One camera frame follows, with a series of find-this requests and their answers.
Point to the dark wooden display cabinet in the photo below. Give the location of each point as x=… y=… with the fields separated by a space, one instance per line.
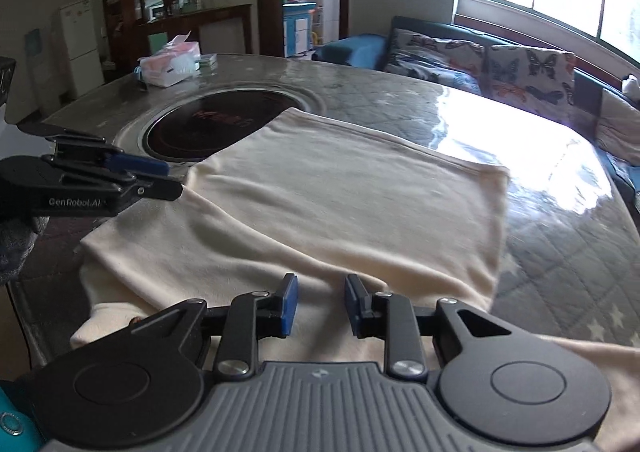
x=225 y=27

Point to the white refrigerator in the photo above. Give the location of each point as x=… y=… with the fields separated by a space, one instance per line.
x=82 y=47

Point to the blue sofa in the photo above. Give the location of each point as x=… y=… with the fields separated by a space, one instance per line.
x=355 y=49

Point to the round black induction cooker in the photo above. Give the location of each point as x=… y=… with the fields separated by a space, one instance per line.
x=210 y=122

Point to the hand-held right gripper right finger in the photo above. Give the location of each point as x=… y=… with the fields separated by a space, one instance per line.
x=354 y=307

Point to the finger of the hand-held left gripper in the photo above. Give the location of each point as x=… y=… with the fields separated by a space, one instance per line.
x=150 y=188
x=135 y=163

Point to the grey pillow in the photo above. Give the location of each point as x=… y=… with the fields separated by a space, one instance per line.
x=620 y=122

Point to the butterfly print pillow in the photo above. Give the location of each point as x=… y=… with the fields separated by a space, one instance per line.
x=430 y=57
x=530 y=77

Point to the cream knit garment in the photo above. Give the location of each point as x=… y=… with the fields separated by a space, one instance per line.
x=325 y=192

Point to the blue cabinet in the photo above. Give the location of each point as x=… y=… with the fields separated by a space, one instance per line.
x=297 y=29

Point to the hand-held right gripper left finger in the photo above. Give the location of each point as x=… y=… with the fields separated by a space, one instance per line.
x=289 y=307

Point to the white and black plush toy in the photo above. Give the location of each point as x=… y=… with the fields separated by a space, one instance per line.
x=632 y=84

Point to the teal cloth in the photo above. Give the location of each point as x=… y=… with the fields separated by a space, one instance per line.
x=15 y=412

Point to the pink tissue pack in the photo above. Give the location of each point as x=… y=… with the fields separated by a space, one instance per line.
x=167 y=64

